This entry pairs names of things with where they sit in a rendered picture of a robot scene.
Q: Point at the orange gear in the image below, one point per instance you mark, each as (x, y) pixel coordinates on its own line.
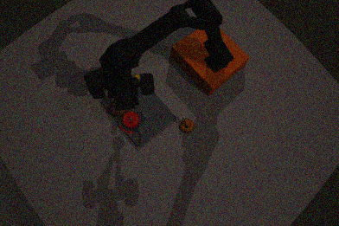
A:
(187, 126)

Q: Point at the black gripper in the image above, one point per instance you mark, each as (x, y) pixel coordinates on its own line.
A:
(146, 83)

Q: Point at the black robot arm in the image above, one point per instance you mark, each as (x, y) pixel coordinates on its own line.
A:
(124, 55)

